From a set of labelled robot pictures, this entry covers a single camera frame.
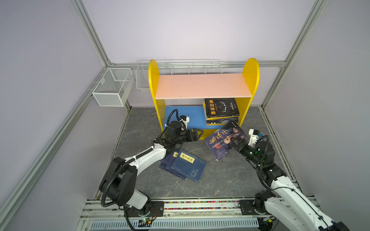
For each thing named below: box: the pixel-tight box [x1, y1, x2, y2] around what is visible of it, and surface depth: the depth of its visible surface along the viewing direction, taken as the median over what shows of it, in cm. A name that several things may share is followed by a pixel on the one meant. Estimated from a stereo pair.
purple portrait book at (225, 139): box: [204, 120, 250, 162], surface depth 79 cm
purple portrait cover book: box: [222, 119, 240, 128], surface depth 82 cm
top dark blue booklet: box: [170, 149, 208, 183], surface depth 87 cm
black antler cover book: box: [204, 97, 240, 117], surface depth 93 cm
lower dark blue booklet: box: [159, 149, 188, 181], surface depth 88 cm
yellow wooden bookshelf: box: [148, 57, 261, 140], surface depth 78 cm
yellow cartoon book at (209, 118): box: [202, 102, 240, 121], surface depth 91 cm
